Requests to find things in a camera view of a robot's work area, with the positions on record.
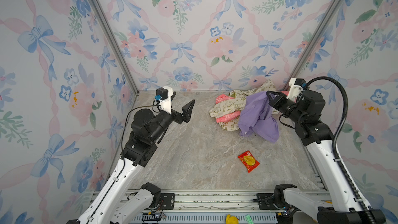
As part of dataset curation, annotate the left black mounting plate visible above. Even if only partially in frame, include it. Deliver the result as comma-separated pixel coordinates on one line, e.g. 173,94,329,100
148,193,175,211

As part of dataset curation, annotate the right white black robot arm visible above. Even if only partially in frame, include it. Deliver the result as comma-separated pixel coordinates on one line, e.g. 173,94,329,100
266,90,386,224

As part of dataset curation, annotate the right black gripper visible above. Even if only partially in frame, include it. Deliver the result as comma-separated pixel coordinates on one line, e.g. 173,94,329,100
266,90,305,127

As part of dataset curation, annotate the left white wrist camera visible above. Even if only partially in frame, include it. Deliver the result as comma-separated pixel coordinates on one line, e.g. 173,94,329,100
155,86,174,114

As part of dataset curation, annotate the red snack packet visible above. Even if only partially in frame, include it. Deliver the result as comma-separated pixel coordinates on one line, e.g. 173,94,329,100
238,151,260,173

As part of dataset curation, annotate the yellow rubber duck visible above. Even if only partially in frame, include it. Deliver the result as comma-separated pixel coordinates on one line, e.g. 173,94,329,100
226,214,239,224

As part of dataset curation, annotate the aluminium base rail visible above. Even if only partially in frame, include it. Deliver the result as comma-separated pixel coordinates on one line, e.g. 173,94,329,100
86,174,330,224

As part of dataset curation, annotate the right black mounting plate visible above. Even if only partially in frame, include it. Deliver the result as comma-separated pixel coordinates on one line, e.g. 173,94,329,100
253,193,287,211

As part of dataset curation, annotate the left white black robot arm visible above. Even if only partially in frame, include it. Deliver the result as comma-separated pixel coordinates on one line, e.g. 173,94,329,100
68,87,195,224

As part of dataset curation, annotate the purple cloth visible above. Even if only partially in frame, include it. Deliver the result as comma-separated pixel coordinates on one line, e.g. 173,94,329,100
238,91,279,143

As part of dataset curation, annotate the pink printed cloth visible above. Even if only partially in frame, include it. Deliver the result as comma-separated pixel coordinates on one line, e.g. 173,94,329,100
215,91,290,124

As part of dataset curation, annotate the cream patterned cloth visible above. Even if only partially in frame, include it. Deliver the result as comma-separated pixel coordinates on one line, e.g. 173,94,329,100
209,80,276,131

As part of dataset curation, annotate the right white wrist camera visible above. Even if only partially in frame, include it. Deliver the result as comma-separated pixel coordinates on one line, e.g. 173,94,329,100
287,78,306,102

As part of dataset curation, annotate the thin black left cable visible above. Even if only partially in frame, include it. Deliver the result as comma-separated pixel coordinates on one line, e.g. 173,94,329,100
120,105,159,159

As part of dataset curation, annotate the left aluminium corner post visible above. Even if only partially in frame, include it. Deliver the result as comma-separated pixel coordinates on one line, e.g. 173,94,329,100
88,0,139,97

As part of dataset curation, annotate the green small toy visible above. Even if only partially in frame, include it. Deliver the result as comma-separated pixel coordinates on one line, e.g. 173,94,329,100
245,215,254,224

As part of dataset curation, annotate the black mounting plate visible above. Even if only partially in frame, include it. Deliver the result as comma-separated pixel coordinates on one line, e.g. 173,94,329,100
148,193,175,211
253,193,287,211

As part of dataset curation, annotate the black corrugated cable conduit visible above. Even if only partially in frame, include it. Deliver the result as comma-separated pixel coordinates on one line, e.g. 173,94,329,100
304,76,377,224

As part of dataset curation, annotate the aluminium corner post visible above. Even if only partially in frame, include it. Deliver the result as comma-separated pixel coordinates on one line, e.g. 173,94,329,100
283,0,344,90
88,0,139,97

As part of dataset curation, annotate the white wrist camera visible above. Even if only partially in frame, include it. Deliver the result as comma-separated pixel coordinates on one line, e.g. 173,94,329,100
287,78,306,102
155,86,174,114

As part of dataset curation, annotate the right aluminium corner post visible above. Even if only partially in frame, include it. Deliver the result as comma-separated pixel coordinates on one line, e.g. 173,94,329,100
283,0,344,90

